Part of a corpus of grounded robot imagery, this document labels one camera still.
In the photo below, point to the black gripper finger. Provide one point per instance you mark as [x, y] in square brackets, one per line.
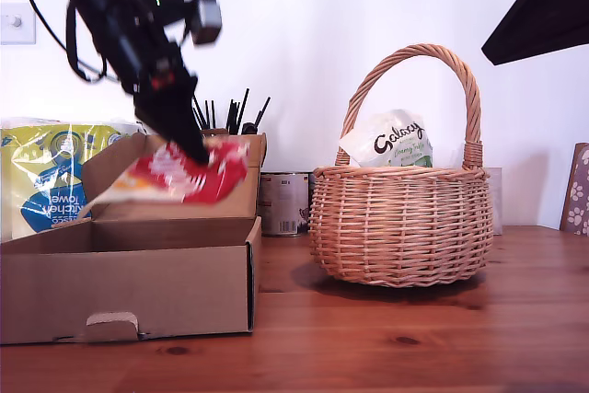
[175, 121]
[552, 11]

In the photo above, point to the red egg bag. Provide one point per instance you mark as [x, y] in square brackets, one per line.
[207, 181]

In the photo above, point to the white green Galaxy egg bag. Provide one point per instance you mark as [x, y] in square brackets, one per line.
[382, 144]

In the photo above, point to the brown cardboard box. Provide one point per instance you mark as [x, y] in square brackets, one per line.
[138, 292]

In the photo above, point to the beige leaf-print tissue box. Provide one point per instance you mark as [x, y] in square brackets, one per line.
[496, 190]

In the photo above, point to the kitchen towel pack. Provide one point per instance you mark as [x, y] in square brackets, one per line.
[46, 172]

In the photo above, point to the white label tin can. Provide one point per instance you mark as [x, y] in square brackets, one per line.
[283, 209]

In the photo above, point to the brown paw-print chair cover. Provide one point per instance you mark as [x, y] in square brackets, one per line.
[580, 209]

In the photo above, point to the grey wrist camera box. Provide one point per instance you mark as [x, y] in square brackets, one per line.
[207, 20]

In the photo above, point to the white wall light switch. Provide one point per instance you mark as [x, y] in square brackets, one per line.
[20, 25]

